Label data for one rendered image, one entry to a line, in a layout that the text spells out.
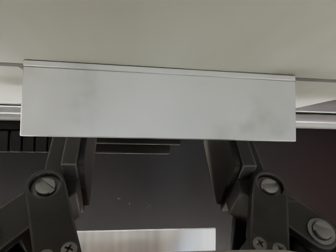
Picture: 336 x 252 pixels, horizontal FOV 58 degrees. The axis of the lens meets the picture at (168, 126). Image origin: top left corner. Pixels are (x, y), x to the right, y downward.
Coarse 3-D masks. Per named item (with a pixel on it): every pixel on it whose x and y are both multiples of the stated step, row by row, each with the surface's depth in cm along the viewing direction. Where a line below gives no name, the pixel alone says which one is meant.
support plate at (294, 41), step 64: (0, 0) 5; (64, 0) 5; (128, 0) 5; (192, 0) 5; (256, 0) 5; (320, 0) 5; (128, 64) 9; (192, 64) 9; (256, 64) 9; (320, 64) 9
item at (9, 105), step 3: (0, 102) 18; (3, 102) 18; (6, 102) 18; (9, 102) 18; (12, 102) 18; (15, 102) 18; (18, 102) 18; (0, 105) 20; (3, 105) 20; (6, 105) 20; (9, 105) 20; (12, 105) 20; (15, 105) 20; (18, 105) 20
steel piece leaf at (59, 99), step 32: (32, 64) 9; (64, 64) 9; (96, 64) 9; (32, 96) 9; (64, 96) 9; (96, 96) 9; (128, 96) 9; (160, 96) 9; (192, 96) 9; (224, 96) 10; (256, 96) 10; (288, 96) 10; (32, 128) 9; (64, 128) 9; (96, 128) 9; (128, 128) 9; (160, 128) 9; (192, 128) 9; (224, 128) 10; (256, 128) 10; (288, 128) 10
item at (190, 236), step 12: (168, 228) 20; (180, 228) 20; (192, 228) 21; (204, 228) 21; (84, 240) 20; (96, 240) 20; (108, 240) 20; (120, 240) 20; (132, 240) 20; (144, 240) 20; (156, 240) 20; (168, 240) 20; (180, 240) 20; (192, 240) 21; (204, 240) 21
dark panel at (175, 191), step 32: (0, 160) 66; (32, 160) 67; (96, 160) 69; (128, 160) 70; (160, 160) 71; (192, 160) 72; (288, 160) 75; (320, 160) 76; (0, 192) 65; (96, 192) 68; (128, 192) 69; (160, 192) 70; (192, 192) 71; (288, 192) 75; (320, 192) 76; (96, 224) 68; (128, 224) 69; (160, 224) 70; (192, 224) 71; (224, 224) 72
